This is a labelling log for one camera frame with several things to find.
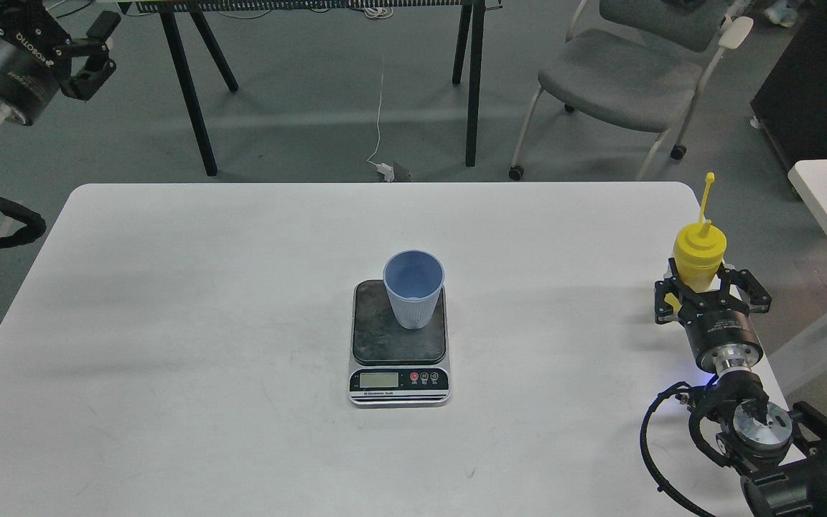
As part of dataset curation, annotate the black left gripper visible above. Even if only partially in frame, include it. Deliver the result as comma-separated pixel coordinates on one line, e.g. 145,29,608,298
0,1,121,127

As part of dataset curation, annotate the yellow squeeze bottle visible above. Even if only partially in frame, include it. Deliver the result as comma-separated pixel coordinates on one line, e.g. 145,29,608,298
672,172,726,292

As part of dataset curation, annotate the black trestle table frame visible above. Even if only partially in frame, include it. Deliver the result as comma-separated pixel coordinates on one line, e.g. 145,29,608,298
118,0,504,178

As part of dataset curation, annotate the blue ribbed plastic cup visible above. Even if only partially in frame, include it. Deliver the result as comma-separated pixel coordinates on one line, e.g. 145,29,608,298
382,249,445,330

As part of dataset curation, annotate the white hanging cable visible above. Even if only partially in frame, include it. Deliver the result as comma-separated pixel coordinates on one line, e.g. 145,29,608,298
368,54,386,167

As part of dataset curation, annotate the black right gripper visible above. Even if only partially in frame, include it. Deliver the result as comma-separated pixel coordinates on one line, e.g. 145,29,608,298
654,258,772,376

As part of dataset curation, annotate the black cabinet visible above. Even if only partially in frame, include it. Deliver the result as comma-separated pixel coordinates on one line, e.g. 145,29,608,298
749,1,827,170

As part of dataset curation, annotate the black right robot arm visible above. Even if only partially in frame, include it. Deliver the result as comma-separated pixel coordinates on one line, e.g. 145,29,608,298
640,258,827,516

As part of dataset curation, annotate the digital kitchen scale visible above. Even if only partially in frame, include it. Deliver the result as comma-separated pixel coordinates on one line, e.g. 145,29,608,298
347,279,451,408

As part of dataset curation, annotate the white power adapter on floor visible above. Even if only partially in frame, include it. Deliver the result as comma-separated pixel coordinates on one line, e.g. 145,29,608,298
376,162,411,183

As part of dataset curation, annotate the floor cables top left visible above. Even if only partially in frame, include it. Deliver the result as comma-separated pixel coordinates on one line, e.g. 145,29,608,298
40,0,95,19

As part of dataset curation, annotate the grey office chair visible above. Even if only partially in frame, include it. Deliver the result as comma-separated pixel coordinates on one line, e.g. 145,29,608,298
509,1,754,181

